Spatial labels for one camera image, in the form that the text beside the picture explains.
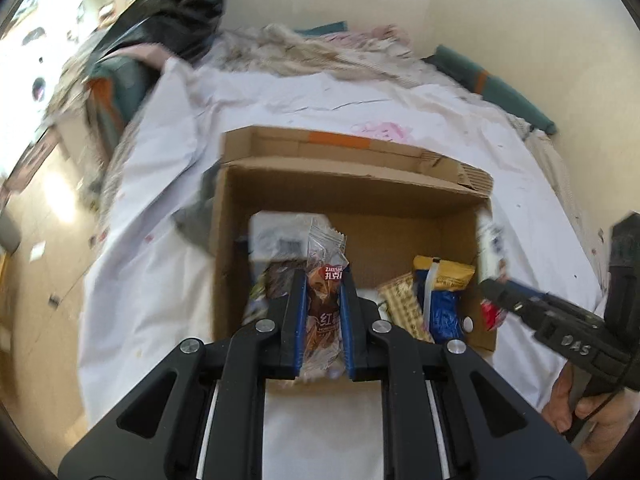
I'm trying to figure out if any brown cardboard box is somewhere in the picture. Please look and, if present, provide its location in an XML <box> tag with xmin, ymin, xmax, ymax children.
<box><xmin>210</xmin><ymin>126</ymin><xmax>499</xmax><ymax>386</ymax></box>

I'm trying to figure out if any grey waste bin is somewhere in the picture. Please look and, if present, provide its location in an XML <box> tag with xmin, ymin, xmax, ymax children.
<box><xmin>0</xmin><ymin>210</ymin><xmax>22</xmax><ymax>252</ymax></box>

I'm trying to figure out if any patterned floor mat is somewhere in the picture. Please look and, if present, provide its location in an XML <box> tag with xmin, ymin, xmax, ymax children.
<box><xmin>4</xmin><ymin>139</ymin><xmax>57</xmax><ymax>192</ymax></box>

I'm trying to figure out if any pale pink blanket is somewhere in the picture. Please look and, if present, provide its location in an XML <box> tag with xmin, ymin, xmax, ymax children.
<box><xmin>112</xmin><ymin>44</ymin><xmax>169</xmax><ymax>69</ymax></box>

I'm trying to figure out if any pink crumpled cloth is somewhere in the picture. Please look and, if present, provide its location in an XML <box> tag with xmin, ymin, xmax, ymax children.
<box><xmin>345</xmin><ymin>25</ymin><xmax>412</xmax><ymax>49</ymax></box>

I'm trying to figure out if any white bed sheet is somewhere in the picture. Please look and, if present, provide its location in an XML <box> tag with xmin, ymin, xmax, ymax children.
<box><xmin>77</xmin><ymin>57</ymin><xmax>608</xmax><ymax>480</ymax></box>

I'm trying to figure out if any dark brown snack packet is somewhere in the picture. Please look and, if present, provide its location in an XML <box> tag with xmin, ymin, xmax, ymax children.
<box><xmin>242</xmin><ymin>260</ymin><xmax>306</xmax><ymax>329</ymax></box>

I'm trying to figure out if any beige cracker packet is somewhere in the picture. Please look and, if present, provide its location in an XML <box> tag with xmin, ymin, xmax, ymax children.
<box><xmin>377</xmin><ymin>272</ymin><xmax>434</xmax><ymax>344</ymax></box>

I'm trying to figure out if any teal mat with orange stripe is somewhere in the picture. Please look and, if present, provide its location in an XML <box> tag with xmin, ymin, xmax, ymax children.
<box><xmin>425</xmin><ymin>44</ymin><xmax>557</xmax><ymax>136</ymax></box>

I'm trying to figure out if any grey cloth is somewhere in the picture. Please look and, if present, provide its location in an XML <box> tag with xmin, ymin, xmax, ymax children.
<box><xmin>172</xmin><ymin>167</ymin><xmax>222</xmax><ymax>257</ymax></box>

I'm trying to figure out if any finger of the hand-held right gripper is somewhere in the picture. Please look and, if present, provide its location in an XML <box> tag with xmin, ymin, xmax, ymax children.
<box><xmin>502</xmin><ymin>281</ymin><xmax>606</xmax><ymax>322</ymax></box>
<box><xmin>478</xmin><ymin>278</ymin><xmax>552</xmax><ymax>332</ymax></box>

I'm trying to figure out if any white snack packet red end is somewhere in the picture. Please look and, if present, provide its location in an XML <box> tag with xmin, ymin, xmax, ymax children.
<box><xmin>475</xmin><ymin>210</ymin><xmax>509</xmax><ymax>332</ymax></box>

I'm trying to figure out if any teal pillow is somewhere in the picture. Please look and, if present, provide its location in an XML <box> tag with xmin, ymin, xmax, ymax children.
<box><xmin>295</xmin><ymin>21</ymin><xmax>348</xmax><ymax>37</ymax></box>

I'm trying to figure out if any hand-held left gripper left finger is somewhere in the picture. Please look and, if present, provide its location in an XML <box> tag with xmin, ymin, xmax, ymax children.
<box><xmin>57</xmin><ymin>270</ymin><xmax>308</xmax><ymax>480</ymax></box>

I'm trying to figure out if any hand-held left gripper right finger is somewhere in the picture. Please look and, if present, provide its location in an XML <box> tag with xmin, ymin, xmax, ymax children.
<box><xmin>340</xmin><ymin>270</ymin><xmax>588</xmax><ymax>480</ymax></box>

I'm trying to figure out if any mustard yellow snack packet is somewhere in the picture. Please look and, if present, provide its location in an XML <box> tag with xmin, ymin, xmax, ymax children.
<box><xmin>412</xmin><ymin>255</ymin><xmax>476</xmax><ymax>294</ymax></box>

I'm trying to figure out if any beige patterned blanket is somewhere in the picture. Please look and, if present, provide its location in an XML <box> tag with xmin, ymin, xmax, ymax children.
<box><xmin>210</xmin><ymin>24</ymin><xmax>436</xmax><ymax>89</ymax></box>

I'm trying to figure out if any bright blue snack packet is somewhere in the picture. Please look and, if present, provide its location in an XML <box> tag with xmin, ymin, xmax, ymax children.
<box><xmin>424</xmin><ymin>260</ymin><xmax>464</xmax><ymax>345</ymax></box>

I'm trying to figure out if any clear white plastic bag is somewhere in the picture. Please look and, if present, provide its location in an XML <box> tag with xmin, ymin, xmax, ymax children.
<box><xmin>249</xmin><ymin>211</ymin><xmax>331</xmax><ymax>272</ymax></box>

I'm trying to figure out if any person's right hand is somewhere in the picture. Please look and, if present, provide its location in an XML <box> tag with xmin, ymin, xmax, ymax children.
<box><xmin>542</xmin><ymin>360</ymin><xmax>640</xmax><ymax>476</ymax></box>

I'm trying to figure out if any teal orange cushion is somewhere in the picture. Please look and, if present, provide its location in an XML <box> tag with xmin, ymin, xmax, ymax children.
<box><xmin>85</xmin><ymin>55</ymin><xmax>157</xmax><ymax>132</ymax></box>

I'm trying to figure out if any black plastic bag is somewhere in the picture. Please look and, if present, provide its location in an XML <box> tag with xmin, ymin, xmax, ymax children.
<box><xmin>100</xmin><ymin>0</ymin><xmax>223</xmax><ymax>64</ymax></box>

